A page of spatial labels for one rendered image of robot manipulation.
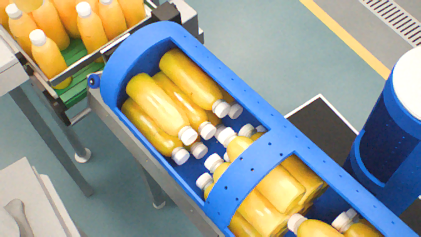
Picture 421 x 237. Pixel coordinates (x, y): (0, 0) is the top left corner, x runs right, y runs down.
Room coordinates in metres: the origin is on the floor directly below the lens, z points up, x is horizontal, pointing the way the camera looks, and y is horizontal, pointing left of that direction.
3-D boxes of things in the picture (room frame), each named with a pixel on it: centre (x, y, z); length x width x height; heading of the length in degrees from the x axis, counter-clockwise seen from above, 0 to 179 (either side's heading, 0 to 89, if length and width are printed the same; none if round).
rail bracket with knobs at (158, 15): (1.01, 0.13, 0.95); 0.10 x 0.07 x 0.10; 128
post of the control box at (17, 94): (0.84, 0.61, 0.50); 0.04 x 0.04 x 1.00; 38
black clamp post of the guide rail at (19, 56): (0.89, 0.57, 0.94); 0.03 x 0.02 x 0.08; 38
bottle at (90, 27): (0.94, 0.34, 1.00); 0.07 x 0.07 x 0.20
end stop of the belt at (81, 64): (0.92, 0.30, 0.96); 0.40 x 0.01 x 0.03; 128
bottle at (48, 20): (1.00, 0.48, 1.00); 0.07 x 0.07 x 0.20
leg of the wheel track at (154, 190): (0.76, 0.27, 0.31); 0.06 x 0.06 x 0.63; 38
